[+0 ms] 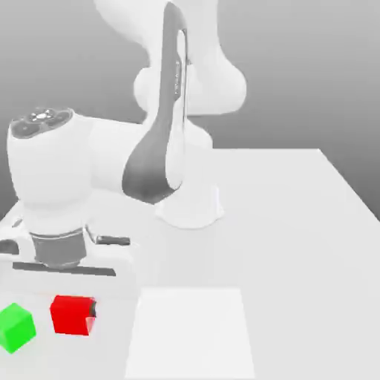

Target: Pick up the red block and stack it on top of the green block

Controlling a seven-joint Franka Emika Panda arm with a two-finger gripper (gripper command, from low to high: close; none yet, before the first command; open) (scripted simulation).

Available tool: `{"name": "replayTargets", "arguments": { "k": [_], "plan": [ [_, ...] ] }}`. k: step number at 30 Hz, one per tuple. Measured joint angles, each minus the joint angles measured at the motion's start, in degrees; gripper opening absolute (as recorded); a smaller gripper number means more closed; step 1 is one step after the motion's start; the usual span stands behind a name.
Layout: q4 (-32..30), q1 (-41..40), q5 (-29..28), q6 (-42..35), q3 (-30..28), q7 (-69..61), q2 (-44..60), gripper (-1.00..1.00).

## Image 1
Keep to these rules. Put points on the small red cube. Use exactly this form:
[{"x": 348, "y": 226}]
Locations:
[{"x": 69, "y": 315}]

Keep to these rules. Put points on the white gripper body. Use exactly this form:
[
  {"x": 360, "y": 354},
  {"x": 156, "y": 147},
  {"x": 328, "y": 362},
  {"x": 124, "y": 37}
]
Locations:
[{"x": 63, "y": 280}]

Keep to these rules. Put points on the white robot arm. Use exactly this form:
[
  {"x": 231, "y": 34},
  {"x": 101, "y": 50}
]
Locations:
[{"x": 53, "y": 166}]

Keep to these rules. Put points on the small green cube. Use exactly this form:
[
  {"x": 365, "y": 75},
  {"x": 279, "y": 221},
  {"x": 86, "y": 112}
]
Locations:
[{"x": 15, "y": 328}]

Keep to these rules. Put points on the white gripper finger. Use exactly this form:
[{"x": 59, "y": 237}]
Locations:
[{"x": 92, "y": 309}]

